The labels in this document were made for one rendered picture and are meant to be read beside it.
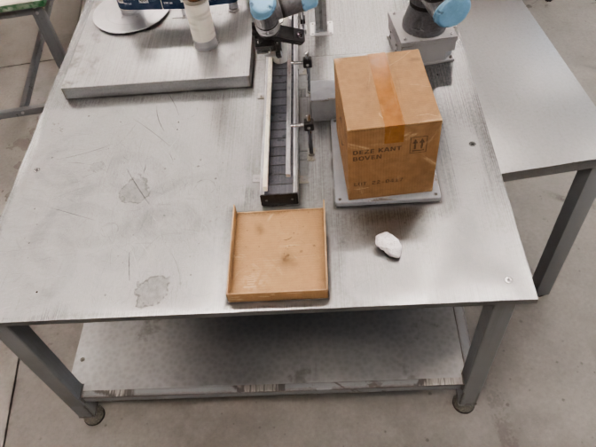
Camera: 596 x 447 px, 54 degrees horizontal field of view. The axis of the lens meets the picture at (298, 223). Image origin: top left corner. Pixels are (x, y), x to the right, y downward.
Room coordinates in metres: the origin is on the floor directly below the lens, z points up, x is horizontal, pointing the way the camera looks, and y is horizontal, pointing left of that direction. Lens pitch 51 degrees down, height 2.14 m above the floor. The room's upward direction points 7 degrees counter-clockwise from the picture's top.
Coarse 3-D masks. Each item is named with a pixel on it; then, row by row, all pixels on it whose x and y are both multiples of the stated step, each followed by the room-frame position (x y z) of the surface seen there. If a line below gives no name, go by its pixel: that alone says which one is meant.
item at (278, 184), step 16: (272, 64) 1.72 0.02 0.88; (272, 80) 1.63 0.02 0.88; (272, 96) 1.55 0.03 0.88; (272, 112) 1.47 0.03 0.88; (272, 128) 1.40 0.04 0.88; (272, 144) 1.32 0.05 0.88; (272, 160) 1.26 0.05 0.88; (272, 176) 1.19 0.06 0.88; (272, 192) 1.13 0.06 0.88; (288, 192) 1.12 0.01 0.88
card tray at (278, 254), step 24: (240, 216) 1.09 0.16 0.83; (264, 216) 1.08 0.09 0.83; (288, 216) 1.07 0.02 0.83; (312, 216) 1.06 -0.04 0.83; (240, 240) 1.00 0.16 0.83; (264, 240) 0.99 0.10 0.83; (288, 240) 0.98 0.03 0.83; (312, 240) 0.97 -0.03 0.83; (240, 264) 0.92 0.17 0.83; (264, 264) 0.91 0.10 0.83; (288, 264) 0.90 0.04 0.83; (312, 264) 0.89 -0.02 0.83; (240, 288) 0.85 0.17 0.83; (264, 288) 0.84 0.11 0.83; (288, 288) 0.83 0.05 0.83; (312, 288) 0.82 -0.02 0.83
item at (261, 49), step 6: (252, 24) 1.62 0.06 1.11; (252, 30) 1.60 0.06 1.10; (258, 36) 1.60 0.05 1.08; (264, 36) 1.57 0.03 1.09; (270, 36) 1.57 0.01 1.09; (258, 42) 1.62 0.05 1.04; (264, 42) 1.62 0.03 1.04; (270, 42) 1.61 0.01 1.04; (276, 42) 1.61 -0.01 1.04; (258, 48) 1.61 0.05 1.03; (264, 48) 1.61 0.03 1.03; (270, 48) 1.61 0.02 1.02; (276, 48) 1.60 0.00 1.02
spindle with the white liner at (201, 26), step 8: (184, 0) 1.89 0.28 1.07; (192, 0) 1.86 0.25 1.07; (200, 0) 1.87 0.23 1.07; (192, 8) 1.85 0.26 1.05; (200, 8) 1.85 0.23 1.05; (208, 8) 1.88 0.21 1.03; (192, 16) 1.85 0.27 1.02; (200, 16) 1.85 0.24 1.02; (208, 16) 1.87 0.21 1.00; (192, 24) 1.86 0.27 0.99; (200, 24) 1.85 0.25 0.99; (208, 24) 1.86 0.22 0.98; (192, 32) 1.86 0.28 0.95; (200, 32) 1.85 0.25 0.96; (208, 32) 1.86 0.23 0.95; (192, 40) 1.88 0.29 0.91; (200, 40) 1.85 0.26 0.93; (208, 40) 1.85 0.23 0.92; (216, 40) 1.90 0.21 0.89; (200, 48) 1.86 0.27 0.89; (208, 48) 1.85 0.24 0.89
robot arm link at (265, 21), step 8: (256, 0) 1.53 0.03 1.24; (264, 0) 1.52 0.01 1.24; (272, 0) 1.52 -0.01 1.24; (256, 8) 1.51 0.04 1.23; (264, 8) 1.50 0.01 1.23; (272, 8) 1.51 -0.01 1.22; (280, 8) 1.52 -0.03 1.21; (256, 16) 1.51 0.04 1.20; (264, 16) 1.50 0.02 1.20; (272, 16) 1.52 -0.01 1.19; (280, 16) 1.52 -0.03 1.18; (256, 24) 1.55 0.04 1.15; (264, 24) 1.53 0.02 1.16; (272, 24) 1.54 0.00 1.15
